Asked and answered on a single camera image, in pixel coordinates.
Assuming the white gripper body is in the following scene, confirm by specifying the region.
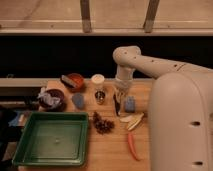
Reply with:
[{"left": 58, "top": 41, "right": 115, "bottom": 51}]
[{"left": 115, "top": 79, "right": 132, "bottom": 100}]

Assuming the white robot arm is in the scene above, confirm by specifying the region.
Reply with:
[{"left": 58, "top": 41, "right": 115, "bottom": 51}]
[{"left": 113, "top": 46, "right": 213, "bottom": 171}]

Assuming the small metal cup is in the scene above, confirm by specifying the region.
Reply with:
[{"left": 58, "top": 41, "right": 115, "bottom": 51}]
[{"left": 95, "top": 91, "right": 105, "bottom": 105}]

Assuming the white paper cup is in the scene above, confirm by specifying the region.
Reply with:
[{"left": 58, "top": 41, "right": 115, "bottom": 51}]
[{"left": 91, "top": 74, "right": 105, "bottom": 91}]

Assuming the blue sponge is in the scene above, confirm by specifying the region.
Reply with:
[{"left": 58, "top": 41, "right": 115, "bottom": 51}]
[{"left": 124, "top": 96, "right": 135, "bottom": 113}]

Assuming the yellow banana toy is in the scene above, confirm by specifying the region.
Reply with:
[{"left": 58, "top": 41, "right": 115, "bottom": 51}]
[{"left": 120, "top": 113, "right": 144, "bottom": 131}]

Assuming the bunch of dark grapes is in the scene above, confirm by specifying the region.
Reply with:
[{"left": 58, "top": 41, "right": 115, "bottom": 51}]
[{"left": 93, "top": 112, "right": 115, "bottom": 134}]

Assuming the blue grey pebble toy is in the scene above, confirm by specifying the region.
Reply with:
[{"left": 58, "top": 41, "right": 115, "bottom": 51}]
[{"left": 72, "top": 93, "right": 84, "bottom": 109}]

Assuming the orange bowl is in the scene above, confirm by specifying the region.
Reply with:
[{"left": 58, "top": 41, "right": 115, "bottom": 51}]
[{"left": 64, "top": 73, "right": 84, "bottom": 92}]

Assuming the orange carrot toy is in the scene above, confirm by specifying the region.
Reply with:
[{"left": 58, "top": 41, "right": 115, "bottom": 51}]
[{"left": 127, "top": 132, "right": 140, "bottom": 161}]

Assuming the grey block in bowl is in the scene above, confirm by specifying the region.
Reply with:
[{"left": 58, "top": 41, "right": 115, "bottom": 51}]
[{"left": 61, "top": 75, "right": 77, "bottom": 88}]

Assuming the dark purple bowl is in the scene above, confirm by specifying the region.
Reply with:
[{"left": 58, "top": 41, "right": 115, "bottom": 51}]
[{"left": 38, "top": 89, "right": 65, "bottom": 111}]

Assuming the crumpled white cloth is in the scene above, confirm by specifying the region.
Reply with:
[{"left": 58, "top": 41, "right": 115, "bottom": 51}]
[{"left": 38, "top": 92, "right": 60, "bottom": 107}]

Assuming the green plastic tray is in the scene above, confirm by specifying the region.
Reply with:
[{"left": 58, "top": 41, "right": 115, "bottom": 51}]
[{"left": 12, "top": 112, "right": 89, "bottom": 167}]

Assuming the blue item at left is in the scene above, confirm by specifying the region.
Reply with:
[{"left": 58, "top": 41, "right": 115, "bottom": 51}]
[{"left": 9, "top": 111, "right": 30, "bottom": 126}]

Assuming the black object at left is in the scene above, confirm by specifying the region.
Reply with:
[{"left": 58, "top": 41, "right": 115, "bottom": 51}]
[{"left": 0, "top": 105, "right": 21, "bottom": 171}]

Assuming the black handled peeler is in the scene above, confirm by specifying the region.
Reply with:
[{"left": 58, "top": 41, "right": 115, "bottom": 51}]
[{"left": 113, "top": 94, "right": 121, "bottom": 116}]

